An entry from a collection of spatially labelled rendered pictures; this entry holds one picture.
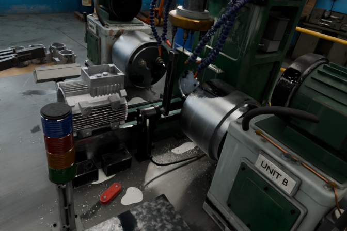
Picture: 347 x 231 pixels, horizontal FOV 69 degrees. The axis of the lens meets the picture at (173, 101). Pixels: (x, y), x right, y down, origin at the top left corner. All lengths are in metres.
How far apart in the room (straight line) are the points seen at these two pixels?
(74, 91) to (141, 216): 0.44
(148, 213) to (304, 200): 0.39
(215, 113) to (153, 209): 0.33
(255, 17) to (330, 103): 0.56
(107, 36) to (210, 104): 0.74
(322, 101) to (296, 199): 0.23
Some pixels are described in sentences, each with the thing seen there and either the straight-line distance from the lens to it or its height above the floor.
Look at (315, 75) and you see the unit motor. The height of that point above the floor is 1.34.
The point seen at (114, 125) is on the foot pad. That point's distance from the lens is 0.93.
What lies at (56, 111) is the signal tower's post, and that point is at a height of 1.22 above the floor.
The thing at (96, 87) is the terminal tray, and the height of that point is 1.11.
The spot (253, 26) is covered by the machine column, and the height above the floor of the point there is 1.33.
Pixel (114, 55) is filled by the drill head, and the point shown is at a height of 1.05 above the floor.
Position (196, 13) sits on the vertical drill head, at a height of 1.35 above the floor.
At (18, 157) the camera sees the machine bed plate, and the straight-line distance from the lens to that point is 1.12.
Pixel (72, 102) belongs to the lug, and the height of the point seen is 1.08.
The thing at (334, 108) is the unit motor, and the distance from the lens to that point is 0.58.
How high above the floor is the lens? 1.53
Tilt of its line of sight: 30 degrees down
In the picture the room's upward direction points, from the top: 9 degrees clockwise
